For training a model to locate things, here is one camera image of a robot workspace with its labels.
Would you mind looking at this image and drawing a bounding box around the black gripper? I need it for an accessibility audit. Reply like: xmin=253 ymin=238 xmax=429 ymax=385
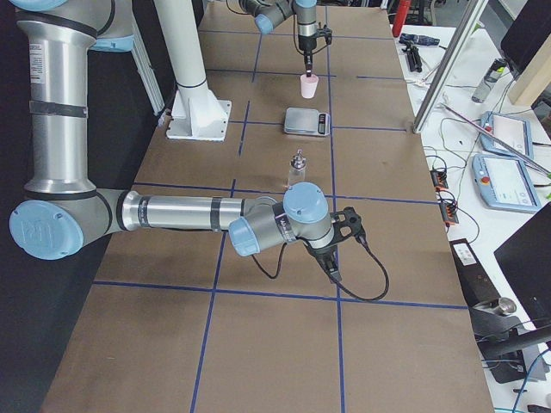
xmin=307 ymin=242 xmax=342 ymax=284
xmin=299 ymin=36 xmax=314 ymax=77

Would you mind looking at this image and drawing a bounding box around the pink plastic cup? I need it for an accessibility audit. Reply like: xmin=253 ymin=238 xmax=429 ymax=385
xmin=300 ymin=73 xmax=319 ymax=99

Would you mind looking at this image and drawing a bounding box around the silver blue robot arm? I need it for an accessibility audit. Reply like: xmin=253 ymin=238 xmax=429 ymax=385
xmin=9 ymin=1 xmax=344 ymax=283
xmin=238 ymin=0 xmax=318 ymax=77

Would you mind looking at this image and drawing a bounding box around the grey kitchen scale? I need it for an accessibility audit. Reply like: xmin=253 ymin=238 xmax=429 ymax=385
xmin=283 ymin=108 xmax=331 ymax=136

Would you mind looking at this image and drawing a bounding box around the clear glass sauce bottle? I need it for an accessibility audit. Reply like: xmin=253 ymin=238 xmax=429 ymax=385
xmin=287 ymin=149 xmax=306 ymax=188

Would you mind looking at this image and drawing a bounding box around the black folded tripod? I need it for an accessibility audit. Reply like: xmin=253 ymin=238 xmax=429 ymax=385
xmin=402 ymin=40 xmax=423 ymax=73

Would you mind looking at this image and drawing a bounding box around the orange black usb hub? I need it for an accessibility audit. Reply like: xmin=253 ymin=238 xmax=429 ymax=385
xmin=430 ymin=169 xmax=449 ymax=192

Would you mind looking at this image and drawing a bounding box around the black box with label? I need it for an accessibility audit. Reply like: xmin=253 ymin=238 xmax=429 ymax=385
xmin=449 ymin=238 xmax=500 ymax=307

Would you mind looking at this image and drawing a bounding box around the silver metal cylinder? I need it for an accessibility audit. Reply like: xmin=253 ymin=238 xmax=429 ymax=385
xmin=496 ymin=297 xmax=517 ymax=317

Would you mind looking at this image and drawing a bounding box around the near blue teach pendant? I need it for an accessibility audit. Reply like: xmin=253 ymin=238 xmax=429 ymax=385
xmin=471 ymin=154 xmax=542 ymax=213

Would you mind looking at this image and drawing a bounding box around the blue teach pendant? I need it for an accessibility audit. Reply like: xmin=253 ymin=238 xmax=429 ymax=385
xmin=471 ymin=154 xmax=542 ymax=213
xmin=480 ymin=111 xmax=534 ymax=158

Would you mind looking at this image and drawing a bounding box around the far blue teach pendant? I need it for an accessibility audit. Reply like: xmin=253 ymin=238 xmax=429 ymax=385
xmin=480 ymin=111 xmax=534 ymax=158

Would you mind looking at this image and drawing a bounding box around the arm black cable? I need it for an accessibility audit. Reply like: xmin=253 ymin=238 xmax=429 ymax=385
xmin=251 ymin=231 xmax=392 ymax=301

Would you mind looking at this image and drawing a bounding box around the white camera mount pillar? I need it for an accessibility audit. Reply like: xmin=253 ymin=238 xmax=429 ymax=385
xmin=155 ymin=0 xmax=232 ymax=141

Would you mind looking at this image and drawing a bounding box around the aluminium frame post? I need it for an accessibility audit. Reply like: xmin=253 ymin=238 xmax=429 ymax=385
xmin=412 ymin=0 xmax=488 ymax=133

